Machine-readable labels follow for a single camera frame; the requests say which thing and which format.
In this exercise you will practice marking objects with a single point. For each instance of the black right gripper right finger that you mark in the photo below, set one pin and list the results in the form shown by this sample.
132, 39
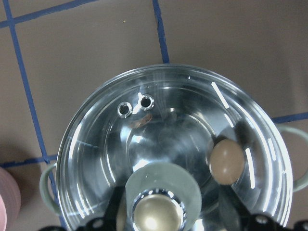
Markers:
232, 211

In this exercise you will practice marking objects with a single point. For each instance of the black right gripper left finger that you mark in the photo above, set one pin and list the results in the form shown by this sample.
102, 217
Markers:
115, 216

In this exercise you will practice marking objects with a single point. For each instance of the brown egg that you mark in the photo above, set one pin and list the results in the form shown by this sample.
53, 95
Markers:
226, 162

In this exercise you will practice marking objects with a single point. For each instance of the glass pot lid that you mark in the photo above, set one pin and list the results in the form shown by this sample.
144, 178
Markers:
171, 113

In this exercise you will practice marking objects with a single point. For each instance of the pale green electric pot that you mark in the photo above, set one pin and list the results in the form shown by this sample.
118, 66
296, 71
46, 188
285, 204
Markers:
176, 186

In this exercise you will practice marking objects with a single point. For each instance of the pink bowl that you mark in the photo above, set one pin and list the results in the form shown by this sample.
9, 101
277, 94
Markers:
10, 200

